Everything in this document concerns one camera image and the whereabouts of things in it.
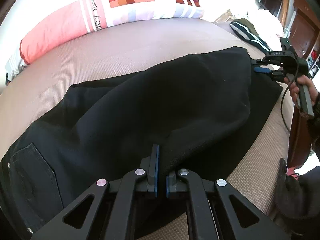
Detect person's leg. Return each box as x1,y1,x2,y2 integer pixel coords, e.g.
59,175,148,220
276,157,320,240

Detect dark white-striped garment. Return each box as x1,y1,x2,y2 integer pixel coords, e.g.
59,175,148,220
229,17,273,54

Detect black pants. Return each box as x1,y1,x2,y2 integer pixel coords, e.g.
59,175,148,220
0,45,284,240

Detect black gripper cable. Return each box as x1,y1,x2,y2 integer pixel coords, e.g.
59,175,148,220
280,60,300,133

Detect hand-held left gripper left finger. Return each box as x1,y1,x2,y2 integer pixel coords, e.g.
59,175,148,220
30,144,160,240

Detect brown wooden door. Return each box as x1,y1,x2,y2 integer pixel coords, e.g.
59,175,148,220
285,0,320,57

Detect pink patchwork pillow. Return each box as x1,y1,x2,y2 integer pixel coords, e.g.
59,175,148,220
5,0,205,85

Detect person's right hand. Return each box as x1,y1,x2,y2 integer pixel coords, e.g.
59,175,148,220
284,75,317,108

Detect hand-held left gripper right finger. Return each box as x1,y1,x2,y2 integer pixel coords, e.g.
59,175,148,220
166,169,292,240

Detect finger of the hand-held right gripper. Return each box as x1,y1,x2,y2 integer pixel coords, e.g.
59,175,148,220
253,66,284,82
250,57,272,65

